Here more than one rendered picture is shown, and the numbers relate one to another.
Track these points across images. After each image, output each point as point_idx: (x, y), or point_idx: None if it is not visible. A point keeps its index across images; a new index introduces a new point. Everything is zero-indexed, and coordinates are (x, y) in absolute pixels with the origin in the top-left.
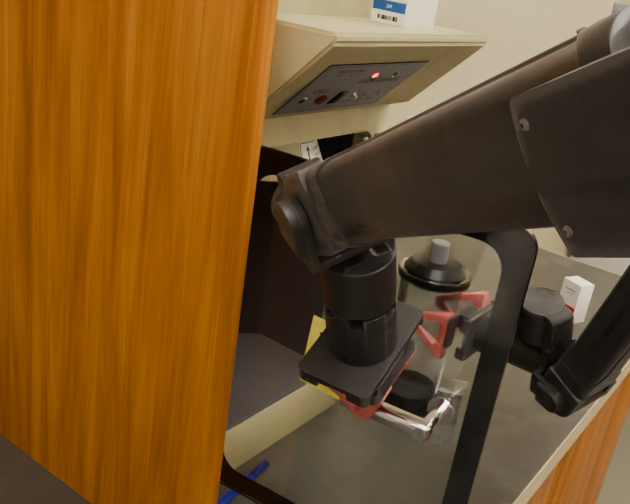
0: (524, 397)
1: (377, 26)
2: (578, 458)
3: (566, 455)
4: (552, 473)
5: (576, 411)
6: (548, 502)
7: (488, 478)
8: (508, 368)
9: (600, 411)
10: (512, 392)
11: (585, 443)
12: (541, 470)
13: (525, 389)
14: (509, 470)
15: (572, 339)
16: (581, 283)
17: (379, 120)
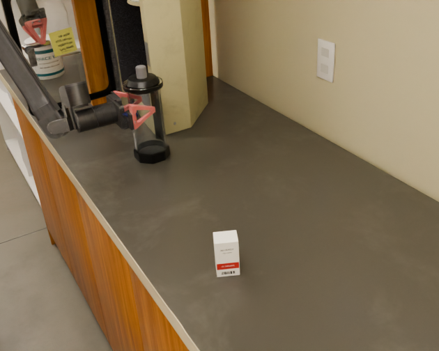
0: (130, 194)
1: None
2: (162, 338)
3: (136, 281)
4: (125, 264)
5: (105, 209)
6: (136, 301)
7: (82, 161)
8: (163, 200)
9: (173, 335)
10: (138, 192)
11: (166, 337)
12: (74, 177)
13: (137, 198)
14: (82, 168)
15: (62, 105)
16: (219, 235)
17: None
